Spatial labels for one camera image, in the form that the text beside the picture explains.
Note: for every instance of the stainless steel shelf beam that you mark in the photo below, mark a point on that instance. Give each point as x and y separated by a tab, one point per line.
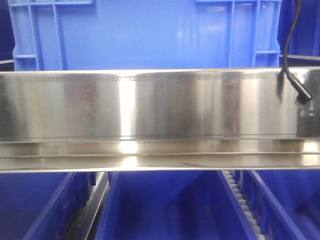
173	119

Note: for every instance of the large blue plastic bin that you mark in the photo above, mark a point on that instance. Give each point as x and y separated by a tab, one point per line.
144	34

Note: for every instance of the lower middle blue bin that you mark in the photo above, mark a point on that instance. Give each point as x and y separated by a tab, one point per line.
172	205

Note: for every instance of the white roller track rail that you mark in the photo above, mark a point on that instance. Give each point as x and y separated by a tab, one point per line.
230	177

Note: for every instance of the lower right blue bin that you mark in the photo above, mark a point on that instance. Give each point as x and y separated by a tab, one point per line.
284	203

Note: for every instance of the steel divider rail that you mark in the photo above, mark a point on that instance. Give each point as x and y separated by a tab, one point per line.
85	223

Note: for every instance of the lower left blue bin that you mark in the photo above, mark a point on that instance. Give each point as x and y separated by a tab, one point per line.
41	206

